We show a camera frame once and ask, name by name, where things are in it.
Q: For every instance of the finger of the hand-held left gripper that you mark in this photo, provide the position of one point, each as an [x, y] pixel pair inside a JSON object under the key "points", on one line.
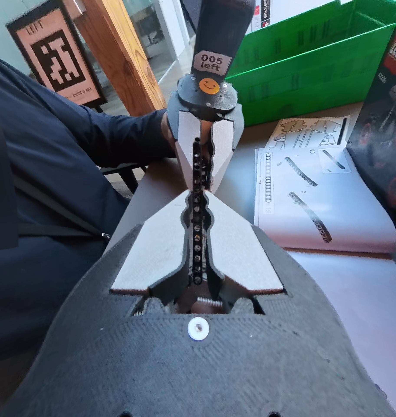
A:
{"points": [[185, 143], [222, 146]]}

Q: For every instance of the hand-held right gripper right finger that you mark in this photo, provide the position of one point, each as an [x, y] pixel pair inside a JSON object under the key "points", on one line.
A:
{"points": [[237, 254]]}

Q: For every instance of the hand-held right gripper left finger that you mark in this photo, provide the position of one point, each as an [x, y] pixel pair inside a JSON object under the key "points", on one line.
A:
{"points": [[152, 254]]}

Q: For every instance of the long black holed toy beam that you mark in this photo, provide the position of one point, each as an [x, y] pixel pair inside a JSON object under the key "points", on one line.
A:
{"points": [[197, 247]]}

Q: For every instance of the person's left forearm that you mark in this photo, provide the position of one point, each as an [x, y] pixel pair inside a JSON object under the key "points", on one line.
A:
{"points": [[119, 136]]}

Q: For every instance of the dark toy set box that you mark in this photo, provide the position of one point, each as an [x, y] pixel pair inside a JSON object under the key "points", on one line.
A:
{"points": [[380, 130]]}

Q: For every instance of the person's left hand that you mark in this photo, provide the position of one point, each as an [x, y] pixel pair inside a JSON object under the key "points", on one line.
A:
{"points": [[167, 130]]}

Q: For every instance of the black office chair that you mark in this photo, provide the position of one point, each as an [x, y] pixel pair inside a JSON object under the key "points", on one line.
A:
{"points": [[129, 179]]}

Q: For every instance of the green storage bin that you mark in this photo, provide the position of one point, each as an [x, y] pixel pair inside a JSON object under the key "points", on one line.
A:
{"points": [[298, 81]]}

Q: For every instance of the person's torso in dark clothing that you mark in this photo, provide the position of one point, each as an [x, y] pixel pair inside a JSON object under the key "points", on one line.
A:
{"points": [[38, 260]]}

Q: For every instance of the open instruction booklet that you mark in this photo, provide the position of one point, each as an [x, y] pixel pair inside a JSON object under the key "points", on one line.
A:
{"points": [[347, 211]]}

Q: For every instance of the framed marker sign on stand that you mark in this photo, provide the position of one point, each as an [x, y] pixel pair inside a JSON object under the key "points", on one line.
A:
{"points": [[54, 58]]}

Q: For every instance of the wooden post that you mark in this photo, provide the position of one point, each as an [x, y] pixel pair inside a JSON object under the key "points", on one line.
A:
{"points": [[119, 58]]}

